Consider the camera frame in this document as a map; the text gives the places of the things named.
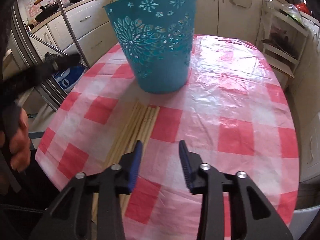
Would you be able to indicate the silver metal tube frame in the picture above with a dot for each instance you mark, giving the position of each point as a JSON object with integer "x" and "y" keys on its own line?
{"x": 68, "y": 25}

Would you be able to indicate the blue plastic bag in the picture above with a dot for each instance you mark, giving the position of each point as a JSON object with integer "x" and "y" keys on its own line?
{"x": 67, "y": 80}

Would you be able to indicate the red white checkered tablecloth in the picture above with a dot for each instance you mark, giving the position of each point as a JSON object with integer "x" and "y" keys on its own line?
{"x": 225, "y": 105}

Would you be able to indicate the person's left hand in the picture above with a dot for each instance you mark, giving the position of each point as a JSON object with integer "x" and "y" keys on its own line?
{"x": 21, "y": 145}

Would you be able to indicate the red bag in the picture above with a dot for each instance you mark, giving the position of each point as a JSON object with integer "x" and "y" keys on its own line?
{"x": 303, "y": 7}

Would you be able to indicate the white plastic bin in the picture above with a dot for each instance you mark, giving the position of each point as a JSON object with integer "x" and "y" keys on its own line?
{"x": 305, "y": 222}

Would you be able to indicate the bundle of wooden chopsticks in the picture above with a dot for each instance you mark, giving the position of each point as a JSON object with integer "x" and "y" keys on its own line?
{"x": 135, "y": 127}

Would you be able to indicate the white washing machine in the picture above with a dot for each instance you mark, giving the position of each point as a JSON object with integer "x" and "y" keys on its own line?
{"x": 315, "y": 40}

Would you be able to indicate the cream drawer cabinet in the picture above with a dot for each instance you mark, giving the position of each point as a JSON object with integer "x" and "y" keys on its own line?
{"x": 92, "y": 30}

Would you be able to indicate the black pan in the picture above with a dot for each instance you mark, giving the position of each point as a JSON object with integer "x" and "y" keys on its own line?
{"x": 280, "y": 42}

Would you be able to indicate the cream door cabinet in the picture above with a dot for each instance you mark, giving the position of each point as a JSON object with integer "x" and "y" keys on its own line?
{"x": 212, "y": 12}

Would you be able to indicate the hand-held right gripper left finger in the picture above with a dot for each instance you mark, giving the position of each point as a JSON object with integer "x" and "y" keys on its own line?
{"x": 136, "y": 160}

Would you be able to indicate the teal perforated plastic bin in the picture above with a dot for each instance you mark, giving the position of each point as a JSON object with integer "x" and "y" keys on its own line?
{"x": 160, "y": 62}

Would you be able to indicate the clear plastic bag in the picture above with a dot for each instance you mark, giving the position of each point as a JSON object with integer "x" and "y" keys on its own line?
{"x": 295, "y": 15}

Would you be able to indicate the dark mesh pouch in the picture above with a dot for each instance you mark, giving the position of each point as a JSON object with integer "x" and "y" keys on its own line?
{"x": 51, "y": 58}

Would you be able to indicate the white shelf rack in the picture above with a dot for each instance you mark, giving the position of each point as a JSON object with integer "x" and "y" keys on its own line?
{"x": 302, "y": 37}

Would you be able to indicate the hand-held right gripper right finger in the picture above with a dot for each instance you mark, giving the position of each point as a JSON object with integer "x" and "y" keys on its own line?
{"x": 185, "y": 162}

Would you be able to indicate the cream side cabinet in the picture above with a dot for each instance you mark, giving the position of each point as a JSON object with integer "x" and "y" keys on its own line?
{"x": 307, "y": 105}

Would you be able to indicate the dark fuzzy cloth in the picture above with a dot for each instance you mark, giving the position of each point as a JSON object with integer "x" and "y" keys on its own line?
{"x": 30, "y": 76}

